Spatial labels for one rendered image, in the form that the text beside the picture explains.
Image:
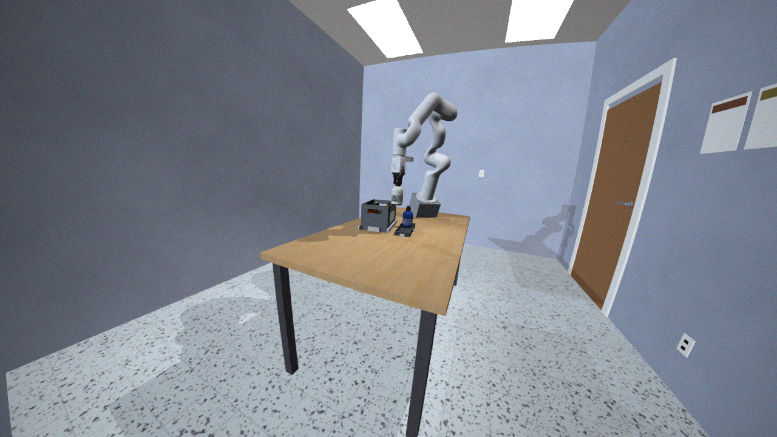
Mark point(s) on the blue bottle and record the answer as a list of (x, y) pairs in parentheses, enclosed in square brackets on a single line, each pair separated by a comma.
[(407, 218)]

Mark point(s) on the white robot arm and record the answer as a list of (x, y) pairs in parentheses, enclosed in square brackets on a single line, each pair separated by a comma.
[(406, 137)]

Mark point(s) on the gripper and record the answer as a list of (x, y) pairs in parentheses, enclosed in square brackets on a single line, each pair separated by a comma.
[(398, 168)]

